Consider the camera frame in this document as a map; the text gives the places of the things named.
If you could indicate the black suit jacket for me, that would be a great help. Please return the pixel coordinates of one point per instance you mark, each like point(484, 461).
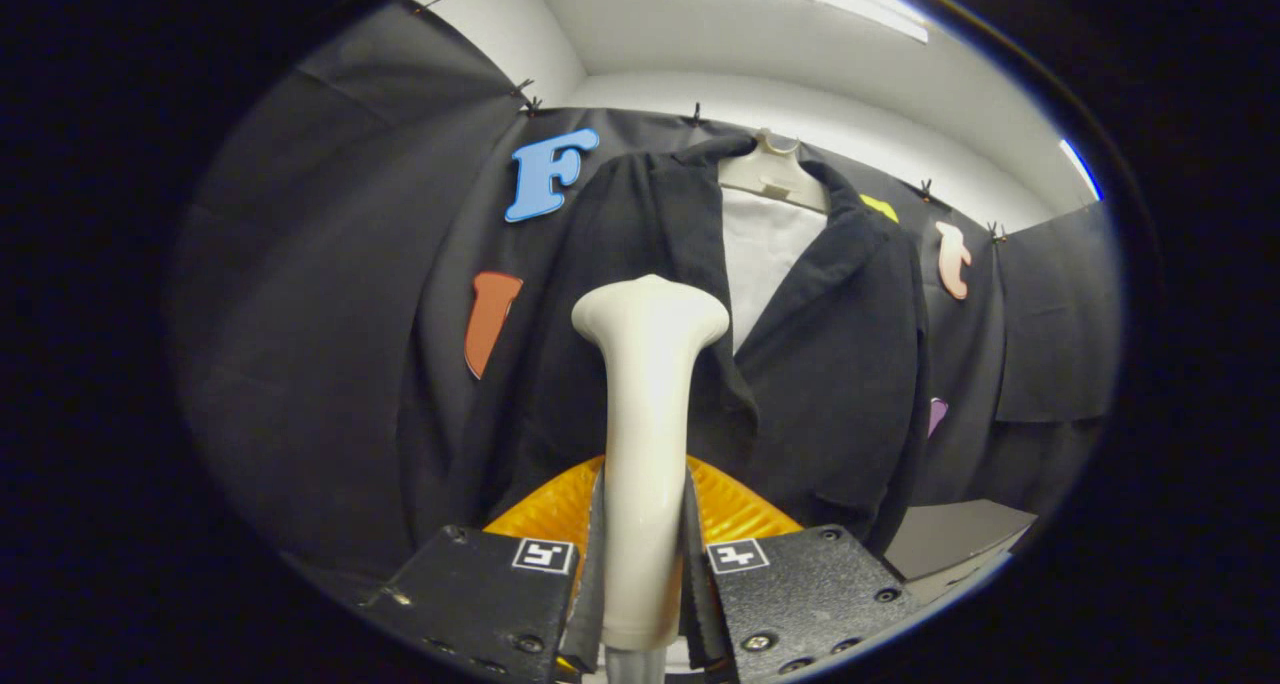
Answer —
point(830, 384)

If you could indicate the black backdrop cloth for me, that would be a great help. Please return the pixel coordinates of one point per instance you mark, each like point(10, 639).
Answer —
point(300, 314)

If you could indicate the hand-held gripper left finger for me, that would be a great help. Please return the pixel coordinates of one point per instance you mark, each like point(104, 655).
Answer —
point(480, 594)

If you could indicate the white shirt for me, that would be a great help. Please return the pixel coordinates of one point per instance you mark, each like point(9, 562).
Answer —
point(765, 254)

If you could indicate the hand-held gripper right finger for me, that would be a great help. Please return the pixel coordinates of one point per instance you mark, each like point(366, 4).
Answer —
point(800, 594)

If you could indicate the white garment steamer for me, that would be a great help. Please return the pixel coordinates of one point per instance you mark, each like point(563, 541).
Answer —
point(645, 404)

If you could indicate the white clothes hanger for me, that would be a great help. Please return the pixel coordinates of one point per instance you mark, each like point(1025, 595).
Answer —
point(765, 176)

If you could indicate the grey cabinet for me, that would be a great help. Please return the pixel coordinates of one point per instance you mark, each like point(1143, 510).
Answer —
point(950, 534)

